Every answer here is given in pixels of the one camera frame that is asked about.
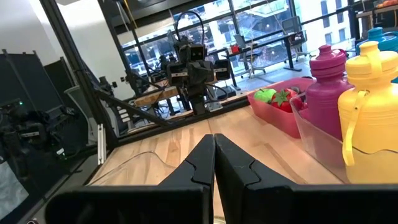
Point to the dark folding panel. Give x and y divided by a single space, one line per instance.
25 77

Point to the grey mesh office chair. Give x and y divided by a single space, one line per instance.
77 105

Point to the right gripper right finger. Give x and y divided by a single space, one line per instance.
295 205

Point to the red toy strawberry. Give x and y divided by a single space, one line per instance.
284 101

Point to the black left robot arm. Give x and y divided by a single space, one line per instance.
199 99

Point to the black background desk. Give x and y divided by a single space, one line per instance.
267 42

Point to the pink plastic bin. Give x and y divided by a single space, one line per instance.
270 116

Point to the black stand post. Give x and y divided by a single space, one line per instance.
77 74

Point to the white metal bracket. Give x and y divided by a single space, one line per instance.
101 143

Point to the black background robot arm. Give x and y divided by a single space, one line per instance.
37 133

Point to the green toy apple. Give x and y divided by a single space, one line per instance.
264 95

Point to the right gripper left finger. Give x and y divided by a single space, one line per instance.
140 205

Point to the blue squeeze bottle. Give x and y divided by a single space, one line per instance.
381 39

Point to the black aluminium table frame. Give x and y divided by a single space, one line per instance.
174 126

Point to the yellow squeeze bottle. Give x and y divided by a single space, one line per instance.
376 124

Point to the purple squeeze bottle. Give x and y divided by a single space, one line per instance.
326 99

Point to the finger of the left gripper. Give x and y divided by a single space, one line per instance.
222 70
176 75

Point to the clear plastic bin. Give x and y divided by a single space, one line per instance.
317 146

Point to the red mug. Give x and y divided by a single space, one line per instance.
234 49

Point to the wooden background table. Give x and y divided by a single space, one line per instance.
154 97

